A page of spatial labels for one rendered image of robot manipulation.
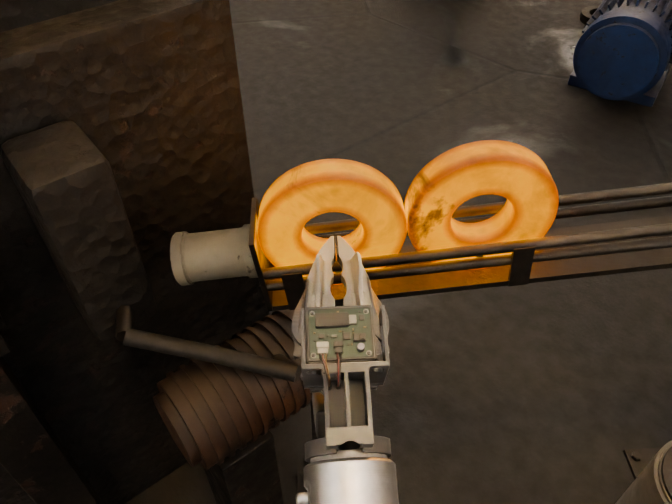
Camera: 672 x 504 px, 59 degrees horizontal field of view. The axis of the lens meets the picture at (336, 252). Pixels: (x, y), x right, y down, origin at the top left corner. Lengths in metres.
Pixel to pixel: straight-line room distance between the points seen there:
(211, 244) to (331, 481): 0.29
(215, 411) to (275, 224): 0.24
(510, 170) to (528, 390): 0.86
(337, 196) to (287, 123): 1.50
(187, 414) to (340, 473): 0.29
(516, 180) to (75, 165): 0.42
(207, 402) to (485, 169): 0.40
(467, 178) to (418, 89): 1.70
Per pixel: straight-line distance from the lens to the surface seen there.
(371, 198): 0.60
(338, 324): 0.49
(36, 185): 0.61
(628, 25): 2.18
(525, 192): 0.63
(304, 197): 0.59
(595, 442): 1.39
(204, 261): 0.65
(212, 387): 0.74
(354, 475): 0.48
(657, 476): 0.77
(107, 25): 0.69
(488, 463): 1.30
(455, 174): 0.59
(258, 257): 0.62
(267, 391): 0.74
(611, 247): 0.70
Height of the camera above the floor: 1.14
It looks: 46 degrees down
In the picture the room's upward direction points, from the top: straight up
